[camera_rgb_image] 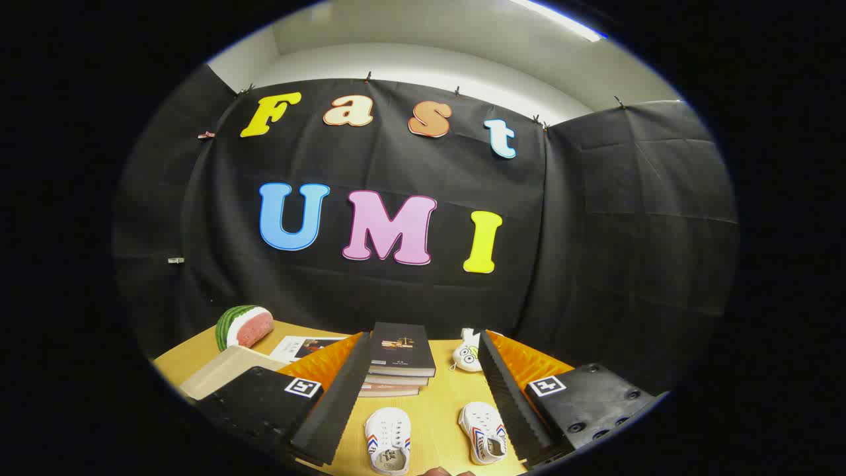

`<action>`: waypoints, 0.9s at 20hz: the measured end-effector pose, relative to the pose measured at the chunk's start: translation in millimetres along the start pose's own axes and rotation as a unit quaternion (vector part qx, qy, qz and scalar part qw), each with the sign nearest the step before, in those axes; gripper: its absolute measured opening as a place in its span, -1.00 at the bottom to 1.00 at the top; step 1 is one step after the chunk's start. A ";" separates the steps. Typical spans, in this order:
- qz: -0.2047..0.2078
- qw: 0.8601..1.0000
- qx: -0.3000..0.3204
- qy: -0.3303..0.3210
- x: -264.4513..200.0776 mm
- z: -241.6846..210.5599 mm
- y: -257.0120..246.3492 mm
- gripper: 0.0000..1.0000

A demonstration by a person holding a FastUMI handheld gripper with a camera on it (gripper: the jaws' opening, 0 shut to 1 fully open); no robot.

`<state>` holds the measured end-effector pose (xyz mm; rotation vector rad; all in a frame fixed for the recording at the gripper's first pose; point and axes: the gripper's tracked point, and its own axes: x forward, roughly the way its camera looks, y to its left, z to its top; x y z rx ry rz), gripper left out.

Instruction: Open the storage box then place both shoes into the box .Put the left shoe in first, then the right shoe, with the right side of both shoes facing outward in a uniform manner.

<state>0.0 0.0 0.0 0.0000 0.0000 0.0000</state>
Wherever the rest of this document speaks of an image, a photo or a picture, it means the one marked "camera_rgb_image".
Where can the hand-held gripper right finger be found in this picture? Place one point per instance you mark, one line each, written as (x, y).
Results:
(512, 403)

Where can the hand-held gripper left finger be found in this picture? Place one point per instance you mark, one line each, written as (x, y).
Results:
(334, 410)

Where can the white canvas shoe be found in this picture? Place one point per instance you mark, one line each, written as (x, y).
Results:
(481, 426)
(386, 433)

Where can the beige fabric storage box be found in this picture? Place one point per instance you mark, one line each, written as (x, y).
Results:
(225, 373)

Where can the reddish brown book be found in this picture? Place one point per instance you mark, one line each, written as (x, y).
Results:
(390, 391)

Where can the white plush toy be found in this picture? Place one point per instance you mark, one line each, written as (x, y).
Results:
(466, 354)

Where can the grey brown book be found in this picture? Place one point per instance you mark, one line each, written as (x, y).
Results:
(396, 381)

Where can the white portrait cover book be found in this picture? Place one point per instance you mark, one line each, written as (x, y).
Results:
(304, 347)

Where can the black cover book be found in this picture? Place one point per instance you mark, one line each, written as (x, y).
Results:
(402, 350)

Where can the watermelon slice toy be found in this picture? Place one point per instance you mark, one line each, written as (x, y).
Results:
(246, 327)

